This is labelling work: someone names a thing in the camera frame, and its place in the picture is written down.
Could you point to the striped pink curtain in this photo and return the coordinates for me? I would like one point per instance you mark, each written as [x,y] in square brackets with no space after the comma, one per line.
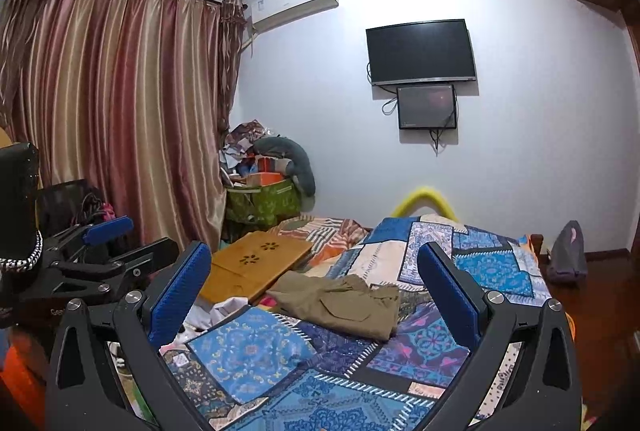
[133,96]

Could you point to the yellow plush pillow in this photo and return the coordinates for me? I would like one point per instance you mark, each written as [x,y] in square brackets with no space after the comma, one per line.
[421,197]

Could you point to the green storage box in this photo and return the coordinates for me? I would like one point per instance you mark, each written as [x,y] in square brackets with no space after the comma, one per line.
[264,205]

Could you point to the white air conditioner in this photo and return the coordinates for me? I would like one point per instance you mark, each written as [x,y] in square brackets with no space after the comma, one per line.
[265,15]

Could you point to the small black wall monitor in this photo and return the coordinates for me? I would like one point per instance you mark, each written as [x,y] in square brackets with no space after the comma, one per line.
[430,107]

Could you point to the colourful patchwork bedspread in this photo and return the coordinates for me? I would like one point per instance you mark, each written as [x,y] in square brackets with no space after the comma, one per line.
[262,369]

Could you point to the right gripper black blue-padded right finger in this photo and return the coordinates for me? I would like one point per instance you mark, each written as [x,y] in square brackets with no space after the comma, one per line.
[482,326]

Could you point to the olive green pants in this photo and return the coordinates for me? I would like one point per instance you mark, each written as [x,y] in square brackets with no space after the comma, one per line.
[346,305]

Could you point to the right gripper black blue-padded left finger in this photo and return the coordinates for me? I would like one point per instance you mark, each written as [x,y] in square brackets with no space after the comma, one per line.
[146,320]

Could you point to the black wall television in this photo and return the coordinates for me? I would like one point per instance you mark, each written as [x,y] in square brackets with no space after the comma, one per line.
[421,52]

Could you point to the grey plush toy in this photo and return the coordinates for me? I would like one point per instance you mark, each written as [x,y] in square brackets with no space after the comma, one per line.
[298,166]

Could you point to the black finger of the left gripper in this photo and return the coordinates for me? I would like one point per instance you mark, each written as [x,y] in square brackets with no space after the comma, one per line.
[143,263]

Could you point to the grey backpack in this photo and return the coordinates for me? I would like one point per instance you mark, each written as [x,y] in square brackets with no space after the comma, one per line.
[567,259]

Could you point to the wooden lap desk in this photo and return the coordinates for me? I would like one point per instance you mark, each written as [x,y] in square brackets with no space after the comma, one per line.
[249,266]

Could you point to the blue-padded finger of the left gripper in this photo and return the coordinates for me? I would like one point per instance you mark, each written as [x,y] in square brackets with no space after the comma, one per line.
[108,230]

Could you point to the white cloth on bed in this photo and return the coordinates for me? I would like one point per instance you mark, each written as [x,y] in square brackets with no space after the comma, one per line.
[204,316]

